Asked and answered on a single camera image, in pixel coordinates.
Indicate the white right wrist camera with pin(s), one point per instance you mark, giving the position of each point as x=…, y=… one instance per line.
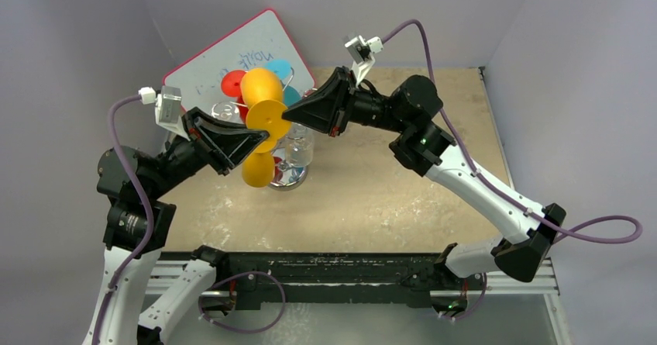
x=362, y=52

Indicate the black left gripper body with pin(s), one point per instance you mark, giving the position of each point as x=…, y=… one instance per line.
x=187, y=156

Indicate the red plastic wine glass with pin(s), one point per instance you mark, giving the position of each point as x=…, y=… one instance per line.
x=231, y=87

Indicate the yellow wine glass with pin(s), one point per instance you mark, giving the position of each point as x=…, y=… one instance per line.
x=263, y=94
x=259, y=166

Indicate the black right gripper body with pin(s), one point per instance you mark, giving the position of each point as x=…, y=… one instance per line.
x=343, y=102

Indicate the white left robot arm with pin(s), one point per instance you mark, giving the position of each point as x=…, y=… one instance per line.
x=138, y=223

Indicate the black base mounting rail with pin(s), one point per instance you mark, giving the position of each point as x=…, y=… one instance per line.
x=253, y=278

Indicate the clear glass tumbler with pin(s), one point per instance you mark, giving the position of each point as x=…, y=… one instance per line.
x=299, y=146

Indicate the chrome wine glass rack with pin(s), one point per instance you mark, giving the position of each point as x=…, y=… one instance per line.
x=285, y=176

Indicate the red-framed whiteboard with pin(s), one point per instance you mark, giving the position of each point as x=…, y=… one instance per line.
x=255, y=43

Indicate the clear wine glass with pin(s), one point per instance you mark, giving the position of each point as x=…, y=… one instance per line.
x=228, y=112

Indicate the teal plastic wine glass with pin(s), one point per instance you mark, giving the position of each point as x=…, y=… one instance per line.
x=285, y=72

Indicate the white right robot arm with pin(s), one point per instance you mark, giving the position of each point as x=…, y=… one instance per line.
x=526, y=227

